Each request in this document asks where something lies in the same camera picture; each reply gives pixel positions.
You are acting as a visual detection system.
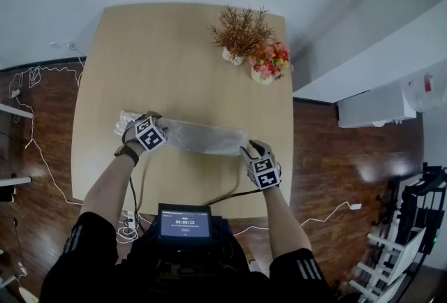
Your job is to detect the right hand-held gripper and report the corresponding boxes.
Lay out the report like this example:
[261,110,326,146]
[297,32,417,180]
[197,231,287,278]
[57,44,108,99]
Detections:
[239,139,282,190]

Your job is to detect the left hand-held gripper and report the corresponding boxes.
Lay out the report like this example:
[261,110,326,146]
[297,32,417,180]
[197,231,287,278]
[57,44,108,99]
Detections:
[134,110,170,153]

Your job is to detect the translucent garbage bag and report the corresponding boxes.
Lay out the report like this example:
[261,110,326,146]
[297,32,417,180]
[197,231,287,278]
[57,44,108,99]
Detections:
[115,110,250,156]

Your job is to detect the person's left forearm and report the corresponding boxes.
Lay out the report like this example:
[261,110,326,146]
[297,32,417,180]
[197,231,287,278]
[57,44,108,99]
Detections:
[80,147,141,226]

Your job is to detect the person's right forearm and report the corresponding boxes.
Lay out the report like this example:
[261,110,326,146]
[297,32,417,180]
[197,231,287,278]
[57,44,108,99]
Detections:
[261,186,313,260]

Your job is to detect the clear plastic bag red label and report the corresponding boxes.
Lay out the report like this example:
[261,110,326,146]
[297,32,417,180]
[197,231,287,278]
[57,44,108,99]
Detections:
[406,70,447,114]

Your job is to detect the person's left hand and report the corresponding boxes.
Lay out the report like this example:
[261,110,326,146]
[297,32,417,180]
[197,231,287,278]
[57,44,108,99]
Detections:
[121,121,140,150]

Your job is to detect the black wrist watch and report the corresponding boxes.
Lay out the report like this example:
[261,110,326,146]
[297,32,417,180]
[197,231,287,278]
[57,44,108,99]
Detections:
[113,144,140,167]

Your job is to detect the colourful flowers in pot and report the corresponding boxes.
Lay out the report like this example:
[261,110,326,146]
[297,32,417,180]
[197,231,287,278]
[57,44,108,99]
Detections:
[248,40,292,86]

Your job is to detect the chest-mounted tablet screen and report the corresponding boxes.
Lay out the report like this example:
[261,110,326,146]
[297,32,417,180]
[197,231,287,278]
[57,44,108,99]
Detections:
[156,202,213,247]

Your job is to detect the brown dried plant white pot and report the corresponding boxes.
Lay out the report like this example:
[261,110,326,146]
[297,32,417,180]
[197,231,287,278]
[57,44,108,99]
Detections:
[207,3,276,67]

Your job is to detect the white shelf board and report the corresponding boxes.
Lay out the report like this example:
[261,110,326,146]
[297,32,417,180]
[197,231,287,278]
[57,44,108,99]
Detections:
[0,175,32,188]
[0,102,34,120]

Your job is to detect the person's black striped shirt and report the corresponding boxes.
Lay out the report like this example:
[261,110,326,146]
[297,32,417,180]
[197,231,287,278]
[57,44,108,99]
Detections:
[39,212,337,303]

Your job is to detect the white slatted rack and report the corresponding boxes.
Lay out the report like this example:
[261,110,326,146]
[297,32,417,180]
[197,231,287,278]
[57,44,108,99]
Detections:
[348,223,427,303]

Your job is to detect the black metal stand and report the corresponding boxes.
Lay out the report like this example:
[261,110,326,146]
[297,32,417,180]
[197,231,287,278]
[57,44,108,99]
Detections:
[373,161,447,299]

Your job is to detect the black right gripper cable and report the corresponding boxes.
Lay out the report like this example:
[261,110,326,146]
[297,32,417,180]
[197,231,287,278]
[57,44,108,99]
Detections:
[208,189,263,207]

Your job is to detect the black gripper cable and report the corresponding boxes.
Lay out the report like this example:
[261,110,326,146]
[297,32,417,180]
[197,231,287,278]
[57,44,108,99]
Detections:
[208,189,263,207]
[128,174,145,230]

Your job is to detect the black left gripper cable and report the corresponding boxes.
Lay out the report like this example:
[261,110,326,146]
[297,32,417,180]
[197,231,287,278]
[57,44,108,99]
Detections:
[128,174,145,230]

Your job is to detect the white cable with adapter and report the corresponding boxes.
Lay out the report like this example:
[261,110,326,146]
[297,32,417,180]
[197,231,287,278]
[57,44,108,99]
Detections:
[231,201,363,238]

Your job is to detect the long white floor cable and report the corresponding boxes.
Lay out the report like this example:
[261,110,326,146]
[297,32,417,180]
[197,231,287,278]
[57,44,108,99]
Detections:
[8,56,87,207]

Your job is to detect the coiled white cable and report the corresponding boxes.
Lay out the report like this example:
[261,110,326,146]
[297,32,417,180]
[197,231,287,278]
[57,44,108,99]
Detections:
[115,218,141,245]

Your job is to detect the white wall cabinet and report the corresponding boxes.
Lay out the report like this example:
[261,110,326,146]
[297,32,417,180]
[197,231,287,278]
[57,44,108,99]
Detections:
[336,84,418,129]

